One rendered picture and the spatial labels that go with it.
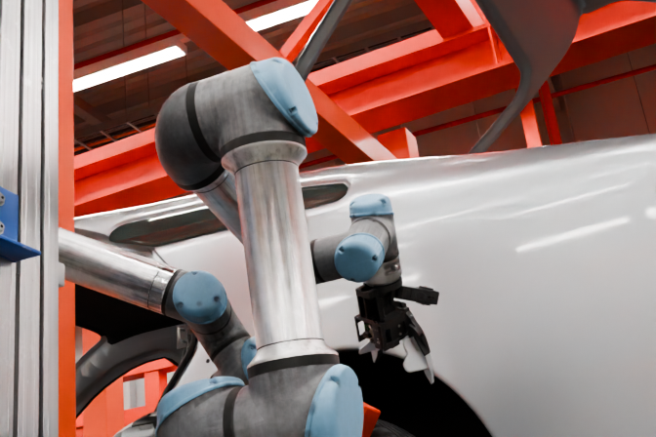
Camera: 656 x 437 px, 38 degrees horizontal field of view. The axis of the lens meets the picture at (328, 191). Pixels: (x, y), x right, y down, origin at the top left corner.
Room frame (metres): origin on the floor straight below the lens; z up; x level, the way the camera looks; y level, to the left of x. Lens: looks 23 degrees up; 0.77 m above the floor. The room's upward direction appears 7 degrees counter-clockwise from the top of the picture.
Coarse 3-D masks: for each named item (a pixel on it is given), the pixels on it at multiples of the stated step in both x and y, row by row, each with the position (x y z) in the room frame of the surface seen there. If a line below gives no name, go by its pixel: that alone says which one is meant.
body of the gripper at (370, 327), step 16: (368, 288) 1.64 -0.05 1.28; (384, 288) 1.62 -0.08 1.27; (368, 304) 1.64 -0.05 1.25; (384, 304) 1.65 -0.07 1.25; (400, 304) 1.68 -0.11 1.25; (368, 320) 1.65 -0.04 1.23; (384, 320) 1.65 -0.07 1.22; (400, 320) 1.67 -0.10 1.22; (368, 336) 1.69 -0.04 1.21; (384, 336) 1.67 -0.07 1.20; (400, 336) 1.69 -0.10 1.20
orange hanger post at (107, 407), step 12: (84, 336) 5.23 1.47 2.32; (96, 336) 5.20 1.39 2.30; (84, 348) 5.23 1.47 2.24; (120, 384) 5.29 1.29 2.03; (108, 396) 5.19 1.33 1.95; (120, 396) 5.29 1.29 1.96; (96, 408) 5.20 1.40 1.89; (108, 408) 5.19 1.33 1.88; (120, 408) 5.29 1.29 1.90; (84, 420) 5.23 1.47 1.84; (96, 420) 5.20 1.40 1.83; (108, 420) 5.19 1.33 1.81; (120, 420) 5.28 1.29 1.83; (84, 432) 5.23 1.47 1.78; (96, 432) 5.20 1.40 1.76; (108, 432) 5.19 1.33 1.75
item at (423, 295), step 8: (400, 288) 1.65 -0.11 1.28; (408, 288) 1.66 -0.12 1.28; (416, 288) 1.68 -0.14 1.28; (424, 288) 1.72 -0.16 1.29; (400, 296) 1.66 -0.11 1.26; (408, 296) 1.67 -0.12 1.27; (416, 296) 1.68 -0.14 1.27; (424, 296) 1.70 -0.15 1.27; (432, 296) 1.72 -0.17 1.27; (424, 304) 1.73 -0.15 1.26
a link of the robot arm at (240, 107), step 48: (192, 96) 1.12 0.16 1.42; (240, 96) 1.09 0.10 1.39; (288, 96) 1.08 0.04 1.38; (240, 144) 1.10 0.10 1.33; (288, 144) 1.11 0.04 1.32; (240, 192) 1.14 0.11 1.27; (288, 192) 1.13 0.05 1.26; (288, 240) 1.13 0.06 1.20; (288, 288) 1.13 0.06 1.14; (288, 336) 1.14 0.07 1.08; (288, 384) 1.13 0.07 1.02; (336, 384) 1.12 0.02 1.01; (240, 432) 1.15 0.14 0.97; (288, 432) 1.14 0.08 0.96; (336, 432) 1.13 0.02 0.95
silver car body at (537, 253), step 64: (512, 0) 3.01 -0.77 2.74; (576, 0) 3.37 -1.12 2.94; (640, 0) 3.34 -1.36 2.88; (320, 192) 2.24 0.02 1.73; (384, 192) 2.14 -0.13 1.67; (448, 192) 2.07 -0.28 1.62; (512, 192) 2.00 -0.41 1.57; (576, 192) 1.94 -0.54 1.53; (640, 192) 1.89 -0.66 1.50; (192, 256) 2.35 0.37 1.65; (448, 256) 2.07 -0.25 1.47; (512, 256) 2.01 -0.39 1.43; (576, 256) 1.95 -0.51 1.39; (640, 256) 1.90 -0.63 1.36; (128, 320) 4.13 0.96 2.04; (448, 320) 2.08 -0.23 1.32; (512, 320) 2.02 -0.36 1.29; (576, 320) 1.97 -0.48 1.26; (640, 320) 1.92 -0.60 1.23; (512, 384) 2.03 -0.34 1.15; (576, 384) 1.98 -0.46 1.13; (640, 384) 1.93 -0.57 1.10
